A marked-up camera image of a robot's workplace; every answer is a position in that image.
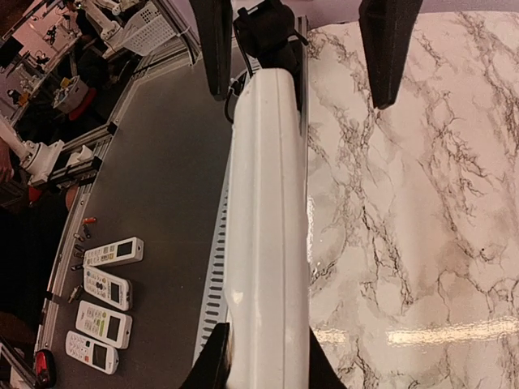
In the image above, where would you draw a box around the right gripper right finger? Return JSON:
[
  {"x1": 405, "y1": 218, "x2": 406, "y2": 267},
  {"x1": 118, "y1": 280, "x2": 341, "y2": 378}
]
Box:
[{"x1": 358, "y1": 0, "x2": 422, "y2": 109}]

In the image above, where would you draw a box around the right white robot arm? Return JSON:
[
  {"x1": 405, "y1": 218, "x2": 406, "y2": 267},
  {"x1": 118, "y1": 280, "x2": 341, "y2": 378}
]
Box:
[{"x1": 184, "y1": 1, "x2": 425, "y2": 388}]

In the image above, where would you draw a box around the red black tool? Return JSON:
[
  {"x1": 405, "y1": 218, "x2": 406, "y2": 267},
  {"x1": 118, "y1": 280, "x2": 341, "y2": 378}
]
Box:
[{"x1": 35, "y1": 349, "x2": 57, "y2": 388}]

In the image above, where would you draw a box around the white plastic basket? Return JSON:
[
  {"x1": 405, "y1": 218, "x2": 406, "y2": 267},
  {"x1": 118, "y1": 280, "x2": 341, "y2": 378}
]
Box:
[{"x1": 121, "y1": 2, "x2": 178, "y2": 57}]

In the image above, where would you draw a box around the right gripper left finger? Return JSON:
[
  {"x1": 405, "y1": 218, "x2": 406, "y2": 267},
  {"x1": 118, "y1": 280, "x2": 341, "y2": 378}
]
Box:
[{"x1": 190, "y1": 0, "x2": 232, "y2": 100}]

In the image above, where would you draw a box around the white remote with screen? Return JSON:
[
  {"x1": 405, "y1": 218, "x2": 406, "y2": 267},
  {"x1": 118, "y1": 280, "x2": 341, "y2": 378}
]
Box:
[{"x1": 84, "y1": 237, "x2": 144, "y2": 267}]

